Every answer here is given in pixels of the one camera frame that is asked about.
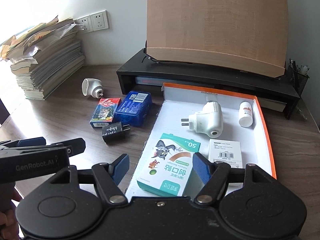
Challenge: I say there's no white plug adapter on table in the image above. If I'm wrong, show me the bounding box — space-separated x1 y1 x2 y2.
81 78 104 99

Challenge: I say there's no wall socket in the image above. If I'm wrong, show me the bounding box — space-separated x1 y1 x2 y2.
90 10 109 31
74 16 93 33

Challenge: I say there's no black power adapter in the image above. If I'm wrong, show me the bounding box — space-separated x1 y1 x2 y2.
101 122 131 144

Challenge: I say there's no left wall socket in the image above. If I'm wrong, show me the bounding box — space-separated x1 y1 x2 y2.
74 16 93 33

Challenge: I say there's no green bandage box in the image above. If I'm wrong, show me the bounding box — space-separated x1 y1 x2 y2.
137 133 201 197

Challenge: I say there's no right wall socket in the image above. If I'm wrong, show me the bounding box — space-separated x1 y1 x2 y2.
90 10 109 31

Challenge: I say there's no wooden book stand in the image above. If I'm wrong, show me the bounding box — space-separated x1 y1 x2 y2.
146 0 289 77

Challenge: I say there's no red blue card box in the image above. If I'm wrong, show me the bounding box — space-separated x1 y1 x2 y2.
89 98 121 128

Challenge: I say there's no left human hand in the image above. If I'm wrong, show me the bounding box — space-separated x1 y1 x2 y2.
0 202 20 240

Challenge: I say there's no stack of books and papers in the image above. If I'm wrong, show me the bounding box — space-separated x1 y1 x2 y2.
1 17 85 100

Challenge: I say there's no black monitor riser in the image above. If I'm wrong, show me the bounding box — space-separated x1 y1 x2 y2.
117 49 300 119

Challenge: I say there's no blue plastic case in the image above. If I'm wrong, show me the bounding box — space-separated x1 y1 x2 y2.
114 91 152 127

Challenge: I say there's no white power adapter box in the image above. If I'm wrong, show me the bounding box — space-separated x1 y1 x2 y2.
208 139 243 168

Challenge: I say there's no book under riser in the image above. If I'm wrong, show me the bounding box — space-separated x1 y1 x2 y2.
135 76 165 86

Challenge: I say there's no black mesh pen holder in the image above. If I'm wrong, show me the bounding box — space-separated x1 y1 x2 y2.
285 59 310 96

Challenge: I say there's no small white pill bottle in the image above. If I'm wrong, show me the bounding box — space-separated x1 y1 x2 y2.
238 101 253 128

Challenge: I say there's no orange white box lid tray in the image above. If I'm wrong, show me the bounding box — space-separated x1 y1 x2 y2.
125 83 276 198

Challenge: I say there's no white plug-in repellent heater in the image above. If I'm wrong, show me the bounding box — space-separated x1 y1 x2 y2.
181 101 223 139

